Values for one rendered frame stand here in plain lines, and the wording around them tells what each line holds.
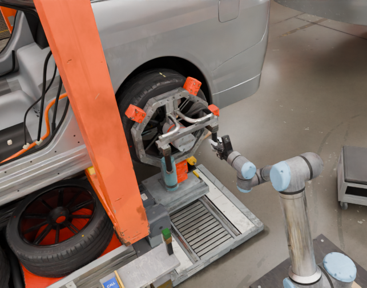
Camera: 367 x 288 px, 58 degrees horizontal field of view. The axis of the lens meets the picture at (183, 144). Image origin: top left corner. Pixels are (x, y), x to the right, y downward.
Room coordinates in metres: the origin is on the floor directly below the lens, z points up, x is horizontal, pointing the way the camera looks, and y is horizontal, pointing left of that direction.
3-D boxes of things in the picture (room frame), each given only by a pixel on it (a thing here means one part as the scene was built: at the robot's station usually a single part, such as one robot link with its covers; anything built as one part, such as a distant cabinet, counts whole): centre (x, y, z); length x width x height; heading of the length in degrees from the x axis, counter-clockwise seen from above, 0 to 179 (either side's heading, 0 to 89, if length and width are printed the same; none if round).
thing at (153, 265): (1.02, 0.33, 0.44); 0.43 x 0.17 x 0.03; 117
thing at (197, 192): (1.92, 0.14, 0.13); 0.50 x 0.36 x 0.10; 117
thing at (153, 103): (1.77, 0.06, 0.85); 0.54 x 0.07 x 0.54; 117
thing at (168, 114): (1.61, 0.09, 1.03); 0.19 x 0.18 x 0.11; 27
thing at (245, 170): (1.38, -0.33, 0.81); 0.12 x 0.09 x 0.10; 27
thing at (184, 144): (1.70, 0.03, 0.85); 0.21 x 0.14 x 0.14; 27
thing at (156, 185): (1.92, 0.14, 0.32); 0.40 x 0.30 x 0.28; 117
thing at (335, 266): (0.82, -0.67, 0.55); 0.17 x 0.15 x 0.18; 106
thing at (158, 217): (1.59, 0.31, 0.26); 0.42 x 0.18 x 0.35; 27
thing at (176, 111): (1.70, -0.09, 1.03); 0.19 x 0.18 x 0.11; 27
